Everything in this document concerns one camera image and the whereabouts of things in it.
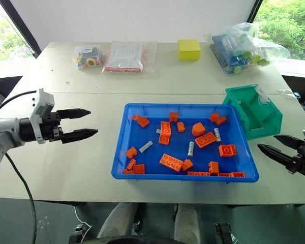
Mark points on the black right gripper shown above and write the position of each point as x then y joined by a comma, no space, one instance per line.
303,160

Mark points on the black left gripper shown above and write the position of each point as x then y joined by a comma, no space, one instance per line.
50,124

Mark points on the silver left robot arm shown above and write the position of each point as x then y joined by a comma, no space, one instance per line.
3,129

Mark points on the green plastic bin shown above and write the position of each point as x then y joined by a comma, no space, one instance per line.
244,101

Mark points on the small blue round object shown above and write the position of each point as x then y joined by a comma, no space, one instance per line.
297,95

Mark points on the orange square block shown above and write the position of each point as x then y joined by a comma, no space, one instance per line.
227,151
139,169

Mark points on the orange building block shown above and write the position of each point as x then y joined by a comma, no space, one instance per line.
127,171
131,152
187,165
130,164
180,127
214,117
144,122
221,120
213,167

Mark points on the bag of coloured rings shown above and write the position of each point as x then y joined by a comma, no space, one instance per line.
87,58

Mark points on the bagged red-edged booklet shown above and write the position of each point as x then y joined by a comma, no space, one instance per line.
125,57

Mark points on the blue plastic tray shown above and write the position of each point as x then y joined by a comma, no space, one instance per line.
152,162

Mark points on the orange rounded block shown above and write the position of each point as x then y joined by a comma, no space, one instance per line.
198,129

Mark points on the orange two-by-two block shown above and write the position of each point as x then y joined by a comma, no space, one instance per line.
165,127

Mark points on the orange 2x4 plastic toy brick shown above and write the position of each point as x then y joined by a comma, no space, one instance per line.
171,162

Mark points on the bag of blue green bottles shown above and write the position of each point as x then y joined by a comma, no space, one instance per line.
239,50

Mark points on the yellow cube block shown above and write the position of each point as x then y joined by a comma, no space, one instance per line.
189,50

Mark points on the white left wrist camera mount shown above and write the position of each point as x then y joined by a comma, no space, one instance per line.
42,106

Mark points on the black window frame bar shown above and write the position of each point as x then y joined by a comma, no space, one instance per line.
254,10
20,28

